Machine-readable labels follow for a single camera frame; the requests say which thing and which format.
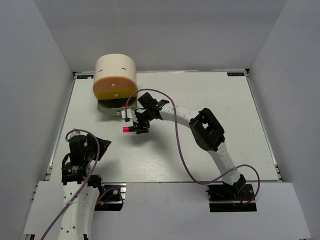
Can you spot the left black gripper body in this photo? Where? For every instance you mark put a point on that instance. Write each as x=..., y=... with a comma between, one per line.
x=90, y=154

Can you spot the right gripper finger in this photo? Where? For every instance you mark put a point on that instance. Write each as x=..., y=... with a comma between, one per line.
x=142, y=130
x=135, y=125

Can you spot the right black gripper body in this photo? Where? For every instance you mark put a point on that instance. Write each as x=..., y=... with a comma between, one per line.
x=144, y=118

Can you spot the pink highlighter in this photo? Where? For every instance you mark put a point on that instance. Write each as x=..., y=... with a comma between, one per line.
x=128, y=129

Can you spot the grey bottom drawer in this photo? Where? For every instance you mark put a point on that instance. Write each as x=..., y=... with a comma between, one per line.
x=106, y=107

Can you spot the yellow drawer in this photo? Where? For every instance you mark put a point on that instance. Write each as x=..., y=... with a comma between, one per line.
x=109, y=94

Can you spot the pink top drawer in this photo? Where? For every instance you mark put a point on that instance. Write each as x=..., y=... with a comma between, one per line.
x=114, y=82

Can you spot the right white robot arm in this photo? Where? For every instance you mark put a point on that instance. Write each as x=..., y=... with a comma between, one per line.
x=207, y=132

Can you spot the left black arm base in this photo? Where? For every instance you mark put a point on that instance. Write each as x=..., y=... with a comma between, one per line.
x=114, y=195

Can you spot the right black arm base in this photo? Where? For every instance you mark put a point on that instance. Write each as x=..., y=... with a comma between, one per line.
x=222, y=200

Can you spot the cream round drawer cabinet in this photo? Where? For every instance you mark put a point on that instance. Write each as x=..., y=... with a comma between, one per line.
x=115, y=65

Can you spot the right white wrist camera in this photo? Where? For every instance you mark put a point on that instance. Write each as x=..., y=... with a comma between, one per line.
x=127, y=115

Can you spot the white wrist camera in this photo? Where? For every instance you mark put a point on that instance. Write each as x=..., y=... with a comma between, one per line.
x=127, y=115
x=71, y=134

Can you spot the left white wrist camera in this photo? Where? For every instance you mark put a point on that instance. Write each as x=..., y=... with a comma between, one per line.
x=71, y=134

